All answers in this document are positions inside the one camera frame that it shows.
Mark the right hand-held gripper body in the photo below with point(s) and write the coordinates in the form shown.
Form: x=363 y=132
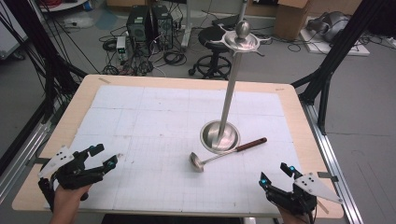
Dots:
x=299 y=197

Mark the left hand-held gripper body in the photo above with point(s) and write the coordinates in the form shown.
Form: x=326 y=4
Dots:
x=73 y=177

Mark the steel utensil rack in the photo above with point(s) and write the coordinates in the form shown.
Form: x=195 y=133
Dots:
x=229 y=90

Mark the person's right hand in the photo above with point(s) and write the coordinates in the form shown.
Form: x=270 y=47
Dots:
x=291 y=217

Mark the person's left hand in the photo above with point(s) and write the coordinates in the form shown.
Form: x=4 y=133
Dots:
x=67 y=202

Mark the white grid mat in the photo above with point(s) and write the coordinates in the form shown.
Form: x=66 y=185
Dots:
x=162 y=124

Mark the small white power supply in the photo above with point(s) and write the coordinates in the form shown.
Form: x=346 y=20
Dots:
x=121 y=46

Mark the black computer tower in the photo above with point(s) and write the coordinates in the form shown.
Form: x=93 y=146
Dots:
x=162 y=26
x=138 y=25

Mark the white flat board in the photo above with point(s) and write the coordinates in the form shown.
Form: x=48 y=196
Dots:
x=358 y=49

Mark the black round stool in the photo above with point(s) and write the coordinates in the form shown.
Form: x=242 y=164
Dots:
x=211 y=40

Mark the grey bag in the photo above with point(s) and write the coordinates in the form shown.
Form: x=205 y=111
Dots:
x=330 y=25

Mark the brown cardboard box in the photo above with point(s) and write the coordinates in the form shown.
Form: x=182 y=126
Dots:
x=291 y=18

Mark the white stand pole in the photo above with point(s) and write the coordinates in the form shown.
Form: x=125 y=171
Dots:
x=187 y=25

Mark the aluminium rail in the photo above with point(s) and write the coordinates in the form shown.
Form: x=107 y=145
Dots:
x=21 y=155
x=330 y=155

